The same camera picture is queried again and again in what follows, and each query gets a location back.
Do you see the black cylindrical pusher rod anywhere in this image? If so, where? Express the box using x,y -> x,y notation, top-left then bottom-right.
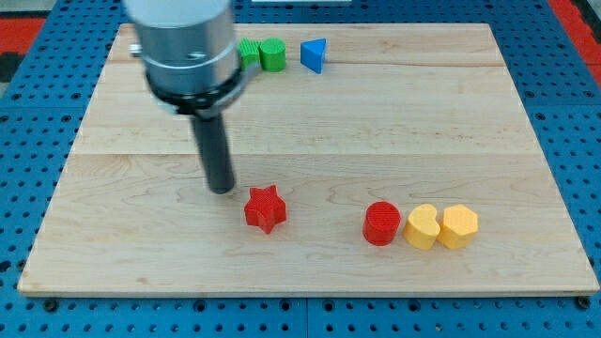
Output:
193,115 -> 235,194

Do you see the red star block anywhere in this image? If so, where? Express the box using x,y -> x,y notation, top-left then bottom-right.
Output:
244,185 -> 286,234

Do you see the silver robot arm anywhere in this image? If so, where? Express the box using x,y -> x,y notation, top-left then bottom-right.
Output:
123,0 -> 261,194

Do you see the green star block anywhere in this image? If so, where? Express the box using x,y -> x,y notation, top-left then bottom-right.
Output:
238,38 -> 261,69

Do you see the green cylinder block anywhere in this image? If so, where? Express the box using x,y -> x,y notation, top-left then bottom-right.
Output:
259,38 -> 286,72

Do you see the blue triangle block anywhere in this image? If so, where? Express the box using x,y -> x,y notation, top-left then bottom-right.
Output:
300,38 -> 327,74

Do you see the wooden board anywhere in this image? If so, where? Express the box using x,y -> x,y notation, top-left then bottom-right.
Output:
18,23 -> 599,298

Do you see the red cylinder block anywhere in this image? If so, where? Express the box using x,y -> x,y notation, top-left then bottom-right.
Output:
362,201 -> 402,246

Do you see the yellow heart block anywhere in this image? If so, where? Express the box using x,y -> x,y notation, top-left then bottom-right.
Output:
402,204 -> 440,250

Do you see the yellow hexagon block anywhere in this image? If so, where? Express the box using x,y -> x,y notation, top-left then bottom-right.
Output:
437,204 -> 479,250

